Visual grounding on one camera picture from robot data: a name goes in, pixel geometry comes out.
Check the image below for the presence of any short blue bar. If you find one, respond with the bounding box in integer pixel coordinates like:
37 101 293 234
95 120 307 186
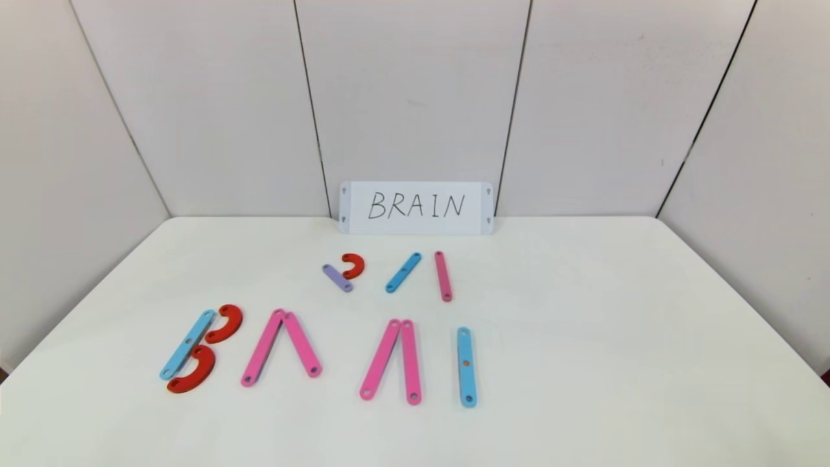
385 252 423 294

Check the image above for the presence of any blue bar with orange underside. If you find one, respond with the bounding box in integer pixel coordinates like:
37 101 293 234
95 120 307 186
456 327 479 409

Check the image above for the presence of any long blue bar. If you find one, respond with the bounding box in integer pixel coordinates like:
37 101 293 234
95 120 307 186
160 309 217 381

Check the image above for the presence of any large red C piece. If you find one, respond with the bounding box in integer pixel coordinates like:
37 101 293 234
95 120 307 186
167 344 217 394

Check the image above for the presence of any white BRAIN sign card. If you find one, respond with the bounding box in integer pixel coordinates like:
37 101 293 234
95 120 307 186
339 181 495 235

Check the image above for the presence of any short purple bar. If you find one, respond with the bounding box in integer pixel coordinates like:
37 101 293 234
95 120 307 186
322 263 354 293

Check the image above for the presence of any long pink bar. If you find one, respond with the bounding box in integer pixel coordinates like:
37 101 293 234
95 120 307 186
359 318 403 401
400 319 423 406
281 311 324 379
241 309 287 388

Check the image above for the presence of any medium red C piece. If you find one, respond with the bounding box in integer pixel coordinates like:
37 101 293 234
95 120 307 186
205 304 244 344

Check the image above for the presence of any thin dark pink bar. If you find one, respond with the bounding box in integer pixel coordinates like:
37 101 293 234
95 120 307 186
434 250 453 303

